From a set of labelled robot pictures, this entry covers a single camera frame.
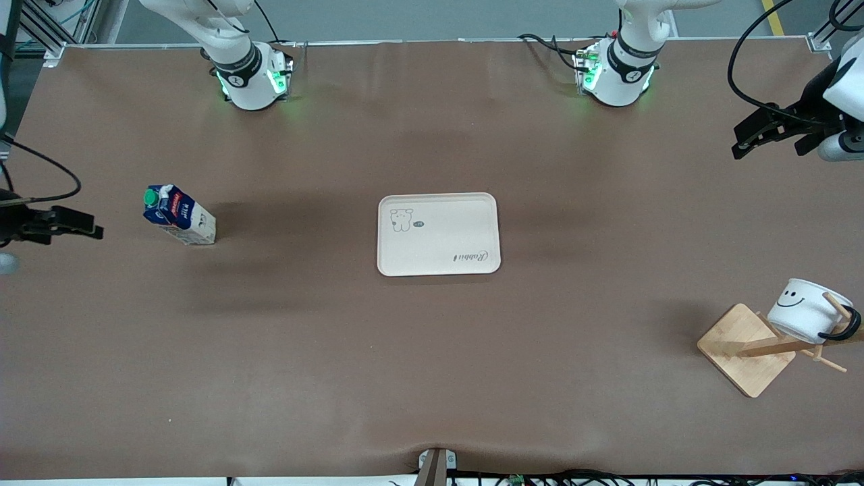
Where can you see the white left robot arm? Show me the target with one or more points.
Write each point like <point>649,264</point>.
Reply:
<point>624,67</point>

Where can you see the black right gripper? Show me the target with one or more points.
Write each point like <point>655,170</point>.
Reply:
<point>15,223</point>

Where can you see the aluminium frame post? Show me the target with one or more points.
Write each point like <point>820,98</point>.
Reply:
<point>827,34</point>
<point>37,27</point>

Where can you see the wooden mug tree rack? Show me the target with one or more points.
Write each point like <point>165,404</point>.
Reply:
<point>736,344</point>

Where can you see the cream tray with Rabbit print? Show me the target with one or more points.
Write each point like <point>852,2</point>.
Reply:
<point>459,229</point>

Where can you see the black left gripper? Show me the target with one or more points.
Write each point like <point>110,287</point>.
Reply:
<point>809,115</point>

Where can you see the blue white milk carton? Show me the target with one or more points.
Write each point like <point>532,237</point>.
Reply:
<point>182,216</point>

